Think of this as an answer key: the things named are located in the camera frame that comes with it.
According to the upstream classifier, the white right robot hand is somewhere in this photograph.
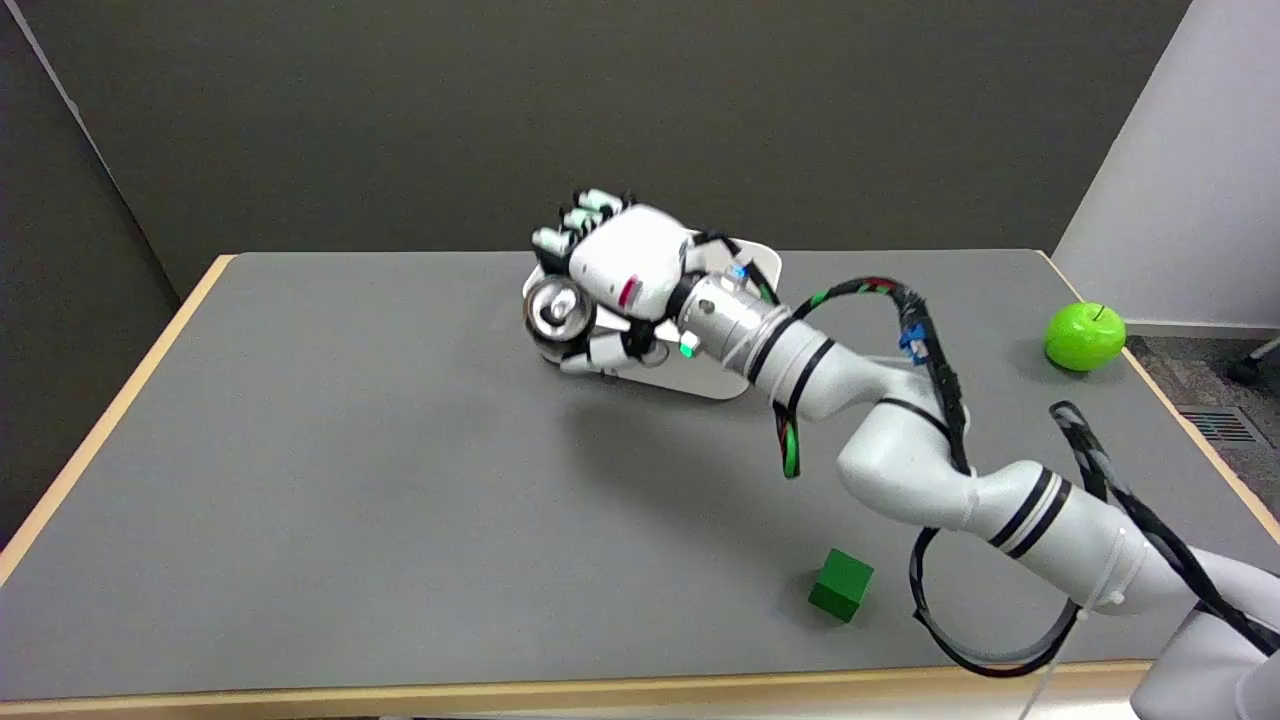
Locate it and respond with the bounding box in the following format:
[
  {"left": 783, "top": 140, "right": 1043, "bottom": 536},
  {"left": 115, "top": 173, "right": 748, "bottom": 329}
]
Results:
[{"left": 530, "top": 188, "right": 741, "bottom": 378}]

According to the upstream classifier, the silver metal can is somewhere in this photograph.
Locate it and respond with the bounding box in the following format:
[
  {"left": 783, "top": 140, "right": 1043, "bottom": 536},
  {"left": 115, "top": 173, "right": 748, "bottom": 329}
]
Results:
[{"left": 523, "top": 277, "right": 599, "bottom": 361}]

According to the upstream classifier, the white plate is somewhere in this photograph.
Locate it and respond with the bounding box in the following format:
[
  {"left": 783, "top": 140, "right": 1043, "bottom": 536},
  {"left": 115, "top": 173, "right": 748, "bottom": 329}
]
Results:
[{"left": 524, "top": 239, "right": 783, "bottom": 401}]

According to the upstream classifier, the green cube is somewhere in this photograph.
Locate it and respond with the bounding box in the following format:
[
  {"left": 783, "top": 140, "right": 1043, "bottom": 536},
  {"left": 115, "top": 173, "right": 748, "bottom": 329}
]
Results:
[{"left": 808, "top": 548, "right": 875, "bottom": 624}]

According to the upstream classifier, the green apple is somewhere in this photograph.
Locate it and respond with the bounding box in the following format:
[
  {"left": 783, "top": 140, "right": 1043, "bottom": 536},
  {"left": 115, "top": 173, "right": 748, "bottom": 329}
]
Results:
[{"left": 1044, "top": 302, "right": 1127, "bottom": 374}]

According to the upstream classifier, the floor vent grille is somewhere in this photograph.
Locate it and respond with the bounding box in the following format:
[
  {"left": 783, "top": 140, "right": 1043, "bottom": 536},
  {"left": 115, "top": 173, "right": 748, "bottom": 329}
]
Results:
[{"left": 1178, "top": 405, "right": 1263, "bottom": 446}]

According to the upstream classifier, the black chair wheel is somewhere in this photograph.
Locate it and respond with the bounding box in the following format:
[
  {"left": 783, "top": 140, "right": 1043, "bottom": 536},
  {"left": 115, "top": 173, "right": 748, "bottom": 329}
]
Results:
[{"left": 1227, "top": 338, "right": 1280, "bottom": 387}]

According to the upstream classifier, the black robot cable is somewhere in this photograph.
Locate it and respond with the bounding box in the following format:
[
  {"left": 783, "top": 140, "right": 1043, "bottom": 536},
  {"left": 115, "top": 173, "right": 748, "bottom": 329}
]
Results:
[{"left": 773, "top": 279, "right": 1280, "bottom": 679}]

